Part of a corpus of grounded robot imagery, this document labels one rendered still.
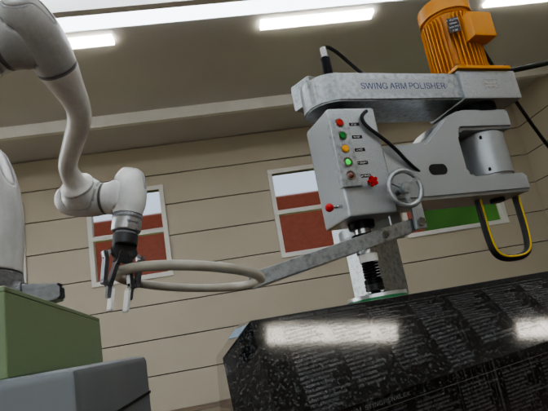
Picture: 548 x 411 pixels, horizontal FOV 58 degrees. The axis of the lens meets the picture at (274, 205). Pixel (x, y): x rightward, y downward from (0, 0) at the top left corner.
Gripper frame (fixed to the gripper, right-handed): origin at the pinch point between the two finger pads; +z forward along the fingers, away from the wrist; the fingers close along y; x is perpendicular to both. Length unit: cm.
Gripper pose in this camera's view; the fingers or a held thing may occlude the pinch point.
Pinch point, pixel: (118, 300)
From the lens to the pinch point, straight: 155.0
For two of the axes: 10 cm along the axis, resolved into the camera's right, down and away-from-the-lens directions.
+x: -6.6, 2.5, 7.1
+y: 7.5, 2.2, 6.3
